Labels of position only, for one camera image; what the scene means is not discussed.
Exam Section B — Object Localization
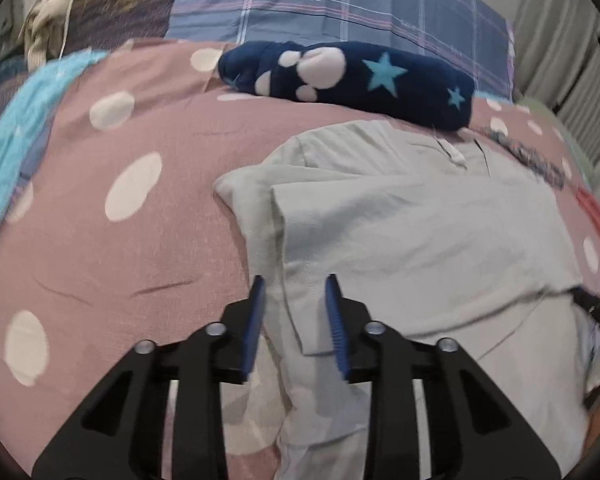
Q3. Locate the pink polka dot bed sheet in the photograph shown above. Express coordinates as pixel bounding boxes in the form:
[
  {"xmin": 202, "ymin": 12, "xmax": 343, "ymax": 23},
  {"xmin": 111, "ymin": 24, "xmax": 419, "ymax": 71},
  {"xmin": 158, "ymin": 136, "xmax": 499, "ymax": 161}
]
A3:
[{"xmin": 0, "ymin": 37, "xmax": 600, "ymax": 480}]

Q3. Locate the floral patterned cloth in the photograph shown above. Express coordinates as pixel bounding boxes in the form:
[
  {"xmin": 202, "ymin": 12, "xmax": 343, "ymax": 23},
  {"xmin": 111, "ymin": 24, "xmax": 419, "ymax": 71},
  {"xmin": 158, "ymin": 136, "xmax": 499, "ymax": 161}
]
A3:
[{"xmin": 482, "ymin": 127, "xmax": 568, "ymax": 191}]

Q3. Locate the dark tree print pillow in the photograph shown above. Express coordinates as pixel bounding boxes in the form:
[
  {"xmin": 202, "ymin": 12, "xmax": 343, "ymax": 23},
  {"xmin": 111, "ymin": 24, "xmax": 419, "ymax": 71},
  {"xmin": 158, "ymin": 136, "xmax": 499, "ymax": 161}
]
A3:
[{"xmin": 62, "ymin": 0, "xmax": 188, "ymax": 58}]

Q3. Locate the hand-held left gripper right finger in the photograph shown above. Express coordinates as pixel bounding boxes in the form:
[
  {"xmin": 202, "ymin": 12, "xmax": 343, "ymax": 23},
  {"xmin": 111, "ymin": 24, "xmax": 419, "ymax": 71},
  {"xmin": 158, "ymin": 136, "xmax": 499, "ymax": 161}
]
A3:
[{"xmin": 325, "ymin": 274, "xmax": 563, "ymax": 480}]

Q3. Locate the grey curtain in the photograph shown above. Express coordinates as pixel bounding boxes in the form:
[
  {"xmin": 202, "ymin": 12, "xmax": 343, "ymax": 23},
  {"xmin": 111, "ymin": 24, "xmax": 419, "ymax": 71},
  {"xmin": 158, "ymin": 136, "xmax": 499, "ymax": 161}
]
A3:
[{"xmin": 510, "ymin": 0, "xmax": 600, "ymax": 166}]

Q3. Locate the turquoise cloth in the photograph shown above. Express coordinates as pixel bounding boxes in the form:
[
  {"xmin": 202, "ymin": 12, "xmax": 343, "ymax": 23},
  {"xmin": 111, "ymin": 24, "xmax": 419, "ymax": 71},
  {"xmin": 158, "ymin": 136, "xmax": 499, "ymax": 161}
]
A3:
[{"xmin": 0, "ymin": 50, "xmax": 111, "ymax": 256}]

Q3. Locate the beige crumpled cloth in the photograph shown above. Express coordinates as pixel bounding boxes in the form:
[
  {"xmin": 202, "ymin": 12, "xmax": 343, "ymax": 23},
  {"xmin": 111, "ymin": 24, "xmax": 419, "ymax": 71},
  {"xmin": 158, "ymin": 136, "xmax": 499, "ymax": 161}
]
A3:
[{"xmin": 20, "ymin": 0, "xmax": 81, "ymax": 66}]

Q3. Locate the blue plaid pillow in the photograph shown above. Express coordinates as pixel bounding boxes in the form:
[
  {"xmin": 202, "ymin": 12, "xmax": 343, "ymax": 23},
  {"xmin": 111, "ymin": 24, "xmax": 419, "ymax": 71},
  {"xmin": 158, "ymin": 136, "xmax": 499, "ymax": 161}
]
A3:
[{"xmin": 167, "ymin": 0, "xmax": 516, "ymax": 101}]

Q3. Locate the pale grey-green small garment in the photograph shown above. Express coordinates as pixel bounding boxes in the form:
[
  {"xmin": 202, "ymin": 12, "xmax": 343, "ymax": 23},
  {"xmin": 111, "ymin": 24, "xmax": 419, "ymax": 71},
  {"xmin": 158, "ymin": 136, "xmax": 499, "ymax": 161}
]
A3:
[{"xmin": 214, "ymin": 120, "xmax": 600, "ymax": 480}]

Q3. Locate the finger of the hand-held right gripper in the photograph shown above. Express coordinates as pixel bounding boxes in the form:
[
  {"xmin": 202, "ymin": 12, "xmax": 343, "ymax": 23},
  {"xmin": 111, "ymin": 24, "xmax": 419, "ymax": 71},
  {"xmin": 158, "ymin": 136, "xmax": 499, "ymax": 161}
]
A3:
[{"xmin": 571, "ymin": 285, "xmax": 600, "ymax": 342}]

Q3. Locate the pale green sheet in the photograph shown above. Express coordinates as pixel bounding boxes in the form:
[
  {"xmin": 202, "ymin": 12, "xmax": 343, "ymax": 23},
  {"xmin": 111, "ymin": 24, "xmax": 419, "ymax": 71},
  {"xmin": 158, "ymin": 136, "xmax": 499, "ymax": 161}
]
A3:
[{"xmin": 515, "ymin": 97, "xmax": 596, "ymax": 181}]

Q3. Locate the navy star paw blanket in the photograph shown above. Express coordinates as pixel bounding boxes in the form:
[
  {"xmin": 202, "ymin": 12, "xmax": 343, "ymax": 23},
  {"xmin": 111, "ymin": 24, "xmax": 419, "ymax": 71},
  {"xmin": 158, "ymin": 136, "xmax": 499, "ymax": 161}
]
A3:
[{"xmin": 217, "ymin": 40, "xmax": 476, "ymax": 133}]

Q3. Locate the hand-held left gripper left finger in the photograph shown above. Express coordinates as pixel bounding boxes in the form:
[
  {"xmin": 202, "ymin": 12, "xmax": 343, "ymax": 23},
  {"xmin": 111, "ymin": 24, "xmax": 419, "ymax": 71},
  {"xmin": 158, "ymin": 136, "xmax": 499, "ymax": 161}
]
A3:
[{"xmin": 31, "ymin": 275, "xmax": 267, "ymax": 480}]

